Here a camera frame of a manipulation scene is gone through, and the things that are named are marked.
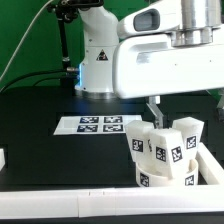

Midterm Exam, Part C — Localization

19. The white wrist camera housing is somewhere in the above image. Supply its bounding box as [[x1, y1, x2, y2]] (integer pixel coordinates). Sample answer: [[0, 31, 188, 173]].
[[117, 0, 181, 39]]

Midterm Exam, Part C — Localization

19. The grey cable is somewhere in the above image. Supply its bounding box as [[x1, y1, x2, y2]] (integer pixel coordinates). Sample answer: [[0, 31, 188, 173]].
[[0, 0, 54, 82]]

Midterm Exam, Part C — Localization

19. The white U-shaped wall fence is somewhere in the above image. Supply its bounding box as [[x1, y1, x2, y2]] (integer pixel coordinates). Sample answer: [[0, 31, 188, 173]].
[[0, 144, 224, 220]]

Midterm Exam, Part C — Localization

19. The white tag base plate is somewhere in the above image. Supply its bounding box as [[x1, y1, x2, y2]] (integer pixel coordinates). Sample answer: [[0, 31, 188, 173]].
[[54, 115, 141, 135]]

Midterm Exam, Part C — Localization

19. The black camera stand pole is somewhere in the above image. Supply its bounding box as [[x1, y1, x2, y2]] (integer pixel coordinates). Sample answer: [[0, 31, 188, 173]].
[[47, 0, 104, 88]]

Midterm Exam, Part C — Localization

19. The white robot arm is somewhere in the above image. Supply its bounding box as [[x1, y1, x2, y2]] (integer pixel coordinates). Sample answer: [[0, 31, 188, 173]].
[[76, 0, 224, 127]]

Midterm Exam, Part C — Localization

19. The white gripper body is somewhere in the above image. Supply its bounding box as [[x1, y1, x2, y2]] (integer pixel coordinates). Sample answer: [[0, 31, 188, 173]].
[[112, 33, 224, 98]]

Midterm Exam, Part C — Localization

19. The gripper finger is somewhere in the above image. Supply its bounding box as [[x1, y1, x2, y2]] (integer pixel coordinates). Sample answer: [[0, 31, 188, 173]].
[[147, 96, 164, 129], [217, 96, 224, 121]]

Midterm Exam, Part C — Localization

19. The black cable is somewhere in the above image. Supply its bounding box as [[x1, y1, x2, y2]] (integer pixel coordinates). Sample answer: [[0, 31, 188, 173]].
[[0, 68, 78, 94]]

